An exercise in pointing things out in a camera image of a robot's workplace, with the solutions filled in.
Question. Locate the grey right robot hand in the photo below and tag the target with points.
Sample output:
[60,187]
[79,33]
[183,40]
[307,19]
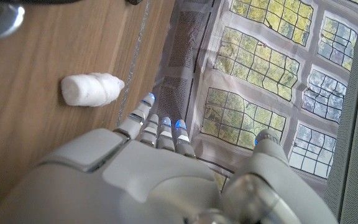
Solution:
[154,180]

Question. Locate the small white bottle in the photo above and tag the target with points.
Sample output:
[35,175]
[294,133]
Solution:
[89,90]

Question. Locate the printed window backdrop cloth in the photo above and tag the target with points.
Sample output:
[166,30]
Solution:
[253,77]

